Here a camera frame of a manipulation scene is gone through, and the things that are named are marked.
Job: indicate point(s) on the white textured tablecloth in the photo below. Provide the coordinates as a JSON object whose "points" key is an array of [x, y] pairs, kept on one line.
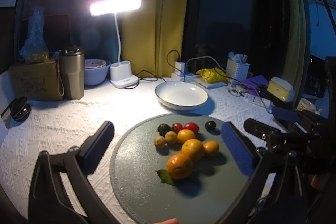
{"points": [[58, 126]]}

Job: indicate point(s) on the black round object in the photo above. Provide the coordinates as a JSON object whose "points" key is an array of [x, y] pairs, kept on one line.
{"points": [[20, 109]]}

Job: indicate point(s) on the yellow curtain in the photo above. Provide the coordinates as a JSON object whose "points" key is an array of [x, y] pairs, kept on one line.
{"points": [[151, 32]]}

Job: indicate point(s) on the purple cloth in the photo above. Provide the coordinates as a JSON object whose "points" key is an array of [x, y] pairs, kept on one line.
{"points": [[255, 84]]}

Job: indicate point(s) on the small orange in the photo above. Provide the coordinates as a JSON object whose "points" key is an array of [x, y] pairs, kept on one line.
{"points": [[185, 135], [211, 148]]}

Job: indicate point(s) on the yellow duck bag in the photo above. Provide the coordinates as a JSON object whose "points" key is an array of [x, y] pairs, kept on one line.
{"points": [[213, 75]]}

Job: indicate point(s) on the white flat box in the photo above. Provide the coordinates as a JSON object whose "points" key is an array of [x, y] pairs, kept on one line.
{"points": [[206, 85]]}

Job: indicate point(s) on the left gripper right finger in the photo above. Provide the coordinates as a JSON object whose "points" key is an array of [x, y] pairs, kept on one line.
{"points": [[257, 164]]}

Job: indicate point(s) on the small keychain cluster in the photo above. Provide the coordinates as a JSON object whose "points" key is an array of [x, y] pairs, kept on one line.
{"points": [[237, 91]]}

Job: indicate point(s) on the cardboard box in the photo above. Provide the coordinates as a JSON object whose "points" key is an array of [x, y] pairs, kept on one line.
{"points": [[37, 82]]}

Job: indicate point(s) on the yellow tissue pack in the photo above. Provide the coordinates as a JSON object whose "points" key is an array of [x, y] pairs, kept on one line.
{"points": [[281, 89]]}

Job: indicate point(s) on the round grey-green mat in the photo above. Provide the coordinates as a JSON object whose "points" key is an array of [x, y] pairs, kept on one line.
{"points": [[200, 198]]}

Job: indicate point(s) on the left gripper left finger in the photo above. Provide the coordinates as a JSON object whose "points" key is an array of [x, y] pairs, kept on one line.
{"points": [[48, 199]]}

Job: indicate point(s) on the brown longan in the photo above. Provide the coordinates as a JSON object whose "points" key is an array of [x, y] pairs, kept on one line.
{"points": [[160, 142], [171, 138]]}

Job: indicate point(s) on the blue plastic bag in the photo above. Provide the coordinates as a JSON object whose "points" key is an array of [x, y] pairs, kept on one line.
{"points": [[35, 49]]}

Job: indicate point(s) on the lavender stacked bowls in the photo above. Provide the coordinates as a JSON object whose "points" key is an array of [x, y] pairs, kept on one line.
{"points": [[95, 71]]}

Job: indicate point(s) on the dark plum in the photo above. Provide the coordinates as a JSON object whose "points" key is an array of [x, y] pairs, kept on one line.
{"points": [[163, 129]]}

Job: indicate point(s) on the barcode label packet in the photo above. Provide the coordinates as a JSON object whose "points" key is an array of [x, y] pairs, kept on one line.
{"points": [[256, 100]]}

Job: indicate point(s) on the green leaf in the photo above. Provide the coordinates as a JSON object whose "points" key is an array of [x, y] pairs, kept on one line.
{"points": [[165, 177]]}

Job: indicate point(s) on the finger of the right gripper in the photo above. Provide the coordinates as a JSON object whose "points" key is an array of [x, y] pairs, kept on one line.
{"points": [[285, 115], [263, 131]]}

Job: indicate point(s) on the steel tumbler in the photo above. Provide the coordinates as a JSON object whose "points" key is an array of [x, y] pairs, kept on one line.
{"points": [[72, 63]]}

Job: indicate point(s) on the large orange with leaf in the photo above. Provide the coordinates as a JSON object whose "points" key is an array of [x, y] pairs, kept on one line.
{"points": [[179, 166]]}

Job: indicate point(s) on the white desk lamp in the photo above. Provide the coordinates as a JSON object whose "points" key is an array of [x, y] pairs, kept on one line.
{"points": [[121, 75]]}

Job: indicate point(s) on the dark cherry with stem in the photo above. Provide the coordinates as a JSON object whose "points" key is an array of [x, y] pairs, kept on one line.
{"points": [[210, 126]]}

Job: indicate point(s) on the white power strip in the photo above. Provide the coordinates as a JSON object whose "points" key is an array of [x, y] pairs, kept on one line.
{"points": [[183, 77]]}

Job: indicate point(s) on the white woven basket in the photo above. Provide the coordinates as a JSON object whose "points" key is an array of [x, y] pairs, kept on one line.
{"points": [[238, 71]]}

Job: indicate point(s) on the white charger plug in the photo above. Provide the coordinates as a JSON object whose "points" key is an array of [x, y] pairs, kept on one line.
{"points": [[179, 67]]}

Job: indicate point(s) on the red tomato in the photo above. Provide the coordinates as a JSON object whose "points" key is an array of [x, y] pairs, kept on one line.
{"points": [[176, 127], [192, 127]]}

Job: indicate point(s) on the white ceramic bowl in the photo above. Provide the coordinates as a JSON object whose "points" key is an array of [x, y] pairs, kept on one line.
{"points": [[181, 96]]}

